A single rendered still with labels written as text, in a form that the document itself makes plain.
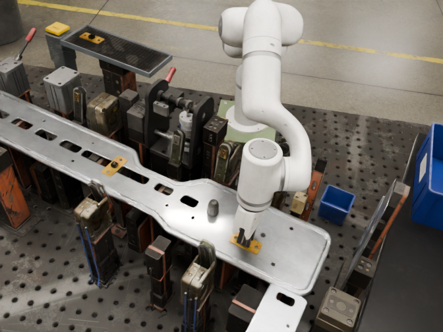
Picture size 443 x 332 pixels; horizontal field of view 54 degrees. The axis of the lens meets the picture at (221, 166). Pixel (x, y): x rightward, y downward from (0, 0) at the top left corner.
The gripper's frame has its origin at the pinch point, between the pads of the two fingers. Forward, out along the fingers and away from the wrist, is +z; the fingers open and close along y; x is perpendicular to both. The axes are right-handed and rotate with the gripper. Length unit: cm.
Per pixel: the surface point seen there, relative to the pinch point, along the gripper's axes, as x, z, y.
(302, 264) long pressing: 15.5, 3.1, -1.7
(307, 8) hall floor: -89, 104, -355
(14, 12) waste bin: -271, 81, -156
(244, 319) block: 8.8, 5.0, 18.2
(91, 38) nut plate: -80, -13, -38
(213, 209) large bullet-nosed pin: -11.9, 0.3, -3.6
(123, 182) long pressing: -40.3, 3.1, -0.9
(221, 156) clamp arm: -18.0, -4.1, -19.1
